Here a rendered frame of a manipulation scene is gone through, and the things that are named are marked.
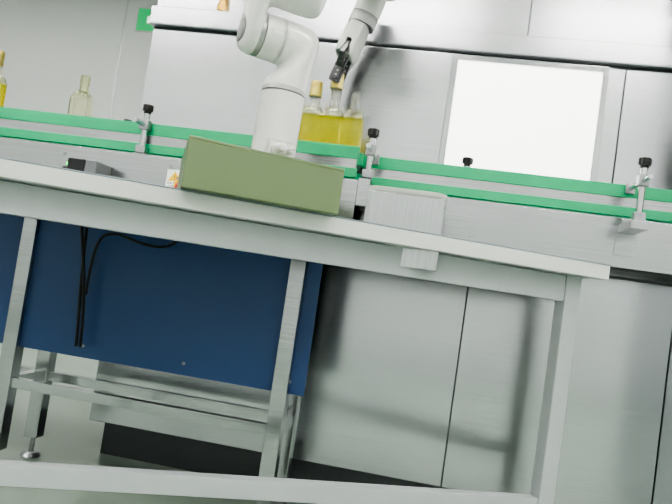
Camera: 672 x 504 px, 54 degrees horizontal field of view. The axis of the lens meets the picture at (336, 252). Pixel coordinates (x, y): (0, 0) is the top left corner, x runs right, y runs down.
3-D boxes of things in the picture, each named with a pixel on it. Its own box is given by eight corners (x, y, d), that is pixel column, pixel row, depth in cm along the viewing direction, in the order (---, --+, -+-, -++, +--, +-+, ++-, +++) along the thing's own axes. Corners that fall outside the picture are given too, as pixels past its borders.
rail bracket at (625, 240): (631, 258, 164) (642, 168, 165) (653, 253, 147) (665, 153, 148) (611, 255, 164) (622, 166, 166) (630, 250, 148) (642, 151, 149)
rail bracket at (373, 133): (376, 186, 175) (383, 140, 175) (370, 174, 158) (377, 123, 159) (365, 185, 175) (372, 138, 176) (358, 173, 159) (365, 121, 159)
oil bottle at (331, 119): (334, 187, 184) (345, 111, 185) (331, 183, 178) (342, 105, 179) (314, 185, 185) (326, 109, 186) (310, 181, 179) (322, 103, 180)
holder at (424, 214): (440, 246, 169) (444, 216, 170) (440, 235, 142) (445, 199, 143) (374, 237, 172) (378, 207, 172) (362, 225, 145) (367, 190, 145)
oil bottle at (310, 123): (314, 185, 185) (325, 109, 186) (310, 181, 179) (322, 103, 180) (294, 182, 185) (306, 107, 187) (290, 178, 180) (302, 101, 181)
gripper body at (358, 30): (352, 25, 187) (336, 61, 187) (347, 9, 177) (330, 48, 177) (376, 34, 186) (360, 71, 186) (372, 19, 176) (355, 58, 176)
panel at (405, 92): (592, 189, 185) (607, 70, 187) (594, 187, 182) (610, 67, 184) (280, 153, 199) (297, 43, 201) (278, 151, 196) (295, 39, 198)
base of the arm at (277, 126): (315, 168, 136) (327, 95, 137) (257, 153, 130) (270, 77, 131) (286, 176, 149) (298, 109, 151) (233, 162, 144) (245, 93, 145)
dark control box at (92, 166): (107, 198, 174) (112, 166, 174) (91, 193, 166) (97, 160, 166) (78, 194, 175) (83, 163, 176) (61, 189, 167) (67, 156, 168)
